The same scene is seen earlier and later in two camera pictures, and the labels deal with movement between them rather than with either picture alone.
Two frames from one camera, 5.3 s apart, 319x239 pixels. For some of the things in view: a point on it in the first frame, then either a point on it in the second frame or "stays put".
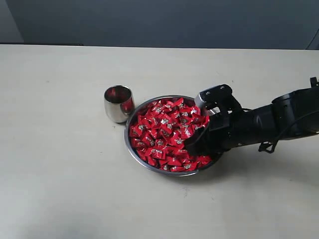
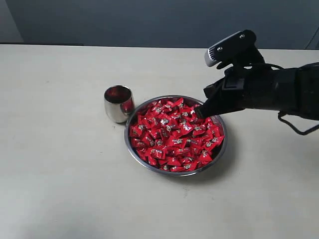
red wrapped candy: (174, 161) stays put
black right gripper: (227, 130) → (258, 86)
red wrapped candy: (141, 129) stays put
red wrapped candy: (157, 153) stays put
